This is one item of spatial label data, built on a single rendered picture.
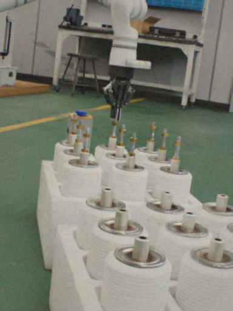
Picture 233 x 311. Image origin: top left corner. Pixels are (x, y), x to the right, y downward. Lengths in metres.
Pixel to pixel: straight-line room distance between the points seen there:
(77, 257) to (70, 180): 0.37
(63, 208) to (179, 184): 0.30
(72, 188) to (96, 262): 0.42
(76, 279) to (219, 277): 0.22
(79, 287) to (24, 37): 6.30
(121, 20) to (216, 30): 4.84
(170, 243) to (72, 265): 0.17
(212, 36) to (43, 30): 2.24
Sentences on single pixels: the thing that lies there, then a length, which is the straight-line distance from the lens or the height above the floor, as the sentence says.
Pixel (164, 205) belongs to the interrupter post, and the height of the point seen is 0.26.
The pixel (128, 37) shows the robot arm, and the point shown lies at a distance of 1.43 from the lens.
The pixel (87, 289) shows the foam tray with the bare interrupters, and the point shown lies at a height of 0.18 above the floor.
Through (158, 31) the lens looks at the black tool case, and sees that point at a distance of 5.74.
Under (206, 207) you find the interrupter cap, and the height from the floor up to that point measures 0.25.
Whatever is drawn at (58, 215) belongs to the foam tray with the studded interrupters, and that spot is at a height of 0.14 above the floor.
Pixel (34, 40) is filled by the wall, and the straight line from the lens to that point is 6.90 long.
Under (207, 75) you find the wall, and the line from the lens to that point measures 6.22.
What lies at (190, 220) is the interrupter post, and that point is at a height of 0.27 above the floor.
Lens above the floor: 0.53
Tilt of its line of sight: 12 degrees down
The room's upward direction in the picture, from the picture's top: 7 degrees clockwise
